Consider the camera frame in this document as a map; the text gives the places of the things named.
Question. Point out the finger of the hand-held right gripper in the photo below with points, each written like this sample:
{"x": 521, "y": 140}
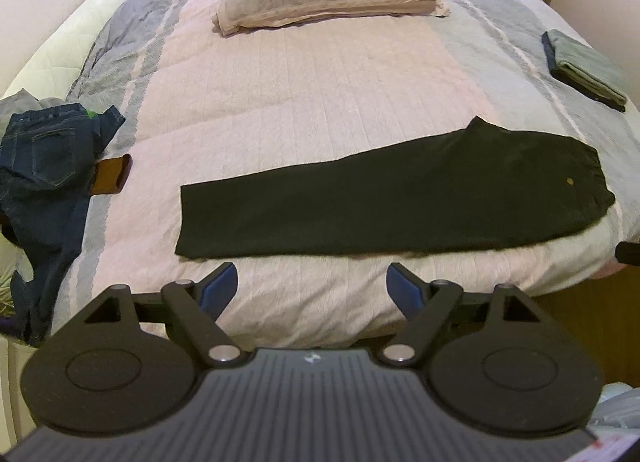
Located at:
{"x": 629, "y": 252}

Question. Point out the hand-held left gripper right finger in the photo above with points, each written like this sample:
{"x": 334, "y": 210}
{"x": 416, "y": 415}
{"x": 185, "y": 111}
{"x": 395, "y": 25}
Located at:
{"x": 402, "y": 287}

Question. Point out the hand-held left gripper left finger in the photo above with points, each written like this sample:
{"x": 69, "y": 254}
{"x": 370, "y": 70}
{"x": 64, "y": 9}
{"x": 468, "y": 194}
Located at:
{"x": 220, "y": 287}

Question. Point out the black pants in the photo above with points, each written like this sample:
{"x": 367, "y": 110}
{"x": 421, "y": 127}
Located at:
{"x": 400, "y": 197}

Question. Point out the folded grey-green pants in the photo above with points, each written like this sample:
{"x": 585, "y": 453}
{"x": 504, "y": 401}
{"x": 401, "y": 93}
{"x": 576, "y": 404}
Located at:
{"x": 590, "y": 64}

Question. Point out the brown leather pouch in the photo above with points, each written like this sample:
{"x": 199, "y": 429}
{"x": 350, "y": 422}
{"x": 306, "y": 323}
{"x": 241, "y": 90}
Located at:
{"x": 112, "y": 174}

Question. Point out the folded grey-green clothes stack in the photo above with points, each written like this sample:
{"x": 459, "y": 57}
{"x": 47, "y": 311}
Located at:
{"x": 552, "y": 59}

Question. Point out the blue jeans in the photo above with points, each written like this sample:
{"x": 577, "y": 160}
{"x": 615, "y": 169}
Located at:
{"x": 45, "y": 171}

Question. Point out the pink and grey striped quilt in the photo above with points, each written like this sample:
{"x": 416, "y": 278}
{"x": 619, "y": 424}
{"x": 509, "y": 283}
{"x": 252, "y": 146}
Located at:
{"x": 310, "y": 91}

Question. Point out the grey cloth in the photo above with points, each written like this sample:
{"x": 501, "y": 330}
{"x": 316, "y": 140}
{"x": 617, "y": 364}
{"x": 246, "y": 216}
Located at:
{"x": 20, "y": 104}

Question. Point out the white quilted cushion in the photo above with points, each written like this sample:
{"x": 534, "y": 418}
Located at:
{"x": 55, "y": 36}

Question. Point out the wooden bed frame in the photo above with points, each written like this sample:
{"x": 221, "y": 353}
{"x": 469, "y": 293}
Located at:
{"x": 590, "y": 322}

